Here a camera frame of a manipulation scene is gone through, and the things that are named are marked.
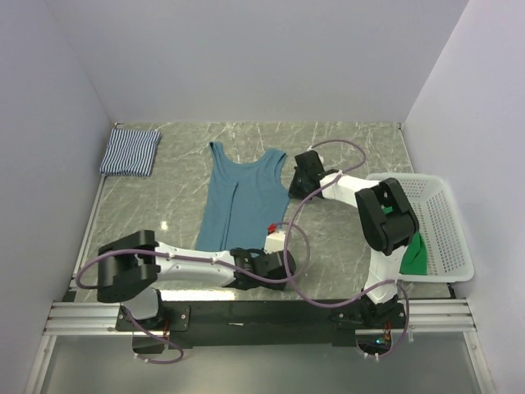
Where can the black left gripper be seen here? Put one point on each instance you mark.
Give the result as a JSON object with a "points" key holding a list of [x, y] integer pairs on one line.
{"points": [[276, 286]]}

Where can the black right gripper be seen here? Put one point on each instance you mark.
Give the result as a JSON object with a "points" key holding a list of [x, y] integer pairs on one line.
{"points": [[294, 192]]}

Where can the teal blue tank top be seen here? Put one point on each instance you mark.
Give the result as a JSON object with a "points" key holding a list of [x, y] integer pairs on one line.
{"points": [[244, 199]]}

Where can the blue white striped tank top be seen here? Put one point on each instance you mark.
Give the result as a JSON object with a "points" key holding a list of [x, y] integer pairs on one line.
{"points": [[130, 153]]}

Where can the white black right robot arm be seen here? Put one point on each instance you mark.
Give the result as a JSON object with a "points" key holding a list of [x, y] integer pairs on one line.
{"points": [[388, 223]]}

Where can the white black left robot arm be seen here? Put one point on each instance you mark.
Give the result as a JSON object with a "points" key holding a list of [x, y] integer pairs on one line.
{"points": [[138, 260]]}

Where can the green tank top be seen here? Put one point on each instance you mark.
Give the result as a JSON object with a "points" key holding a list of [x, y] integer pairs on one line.
{"points": [[414, 261]]}

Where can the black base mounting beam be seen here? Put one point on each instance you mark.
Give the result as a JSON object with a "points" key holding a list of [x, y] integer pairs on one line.
{"points": [[193, 324]]}

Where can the white plastic laundry basket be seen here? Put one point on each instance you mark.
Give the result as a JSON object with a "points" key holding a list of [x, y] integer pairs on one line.
{"points": [[448, 256]]}

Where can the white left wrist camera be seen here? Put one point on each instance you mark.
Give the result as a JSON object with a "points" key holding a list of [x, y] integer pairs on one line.
{"points": [[275, 239]]}

